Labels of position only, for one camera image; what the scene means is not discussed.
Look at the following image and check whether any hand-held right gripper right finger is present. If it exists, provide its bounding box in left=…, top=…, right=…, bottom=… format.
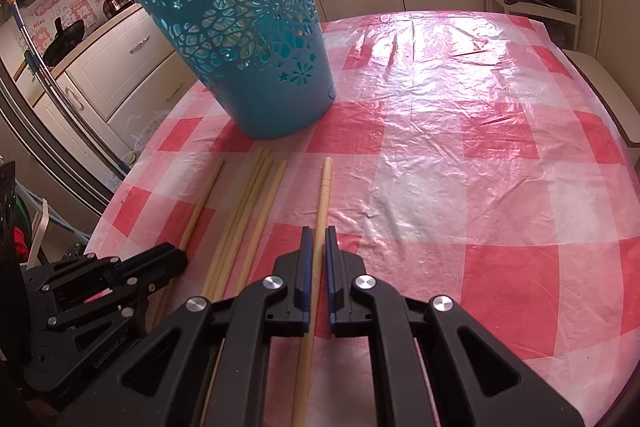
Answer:
left=325, top=226, right=586, bottom=427

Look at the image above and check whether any white shelf rack blue frame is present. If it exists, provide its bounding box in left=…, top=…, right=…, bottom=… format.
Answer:
left=0, top=157, right=91, bottom=268

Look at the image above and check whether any blue handled mop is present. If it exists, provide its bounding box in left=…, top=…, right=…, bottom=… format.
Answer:
left=5, top=0, right=133, bottom=180

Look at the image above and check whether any blue perforated plastic basket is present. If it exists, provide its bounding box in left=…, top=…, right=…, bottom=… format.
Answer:
left=136, top=0, right=336, bottom=140

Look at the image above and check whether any black wok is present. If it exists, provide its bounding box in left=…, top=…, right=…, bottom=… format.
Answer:
left=42, top=18, right=86, bottom=68

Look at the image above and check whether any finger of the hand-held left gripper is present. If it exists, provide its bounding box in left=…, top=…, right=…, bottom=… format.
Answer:
left=46, top=265, right=187, bottom=334
left=24, top=243, right=189, bottom=297

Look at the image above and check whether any red checked plastic tablecloth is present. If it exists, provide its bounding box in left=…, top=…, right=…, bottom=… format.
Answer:
left=82, top=9, right=640, bottom=427

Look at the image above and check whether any grey sliding door frame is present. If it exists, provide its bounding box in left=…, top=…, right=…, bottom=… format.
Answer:
left=0, top=57, right=131, bottom=218

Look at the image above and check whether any steel kettle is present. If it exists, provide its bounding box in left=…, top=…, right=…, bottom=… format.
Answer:
left=97, top=0, right=136, bottom=20

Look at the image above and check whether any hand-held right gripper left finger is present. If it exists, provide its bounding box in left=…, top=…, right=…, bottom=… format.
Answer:
left=56, top=227, right=315, bottom=427

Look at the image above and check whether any pink tile wall sticker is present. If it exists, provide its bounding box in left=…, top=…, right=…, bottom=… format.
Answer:
left=17, top=0, right=121, bottom=52

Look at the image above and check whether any clear patterned waste bin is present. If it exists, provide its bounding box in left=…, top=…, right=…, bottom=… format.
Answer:
left=117, top=109, right=166, bottom=158

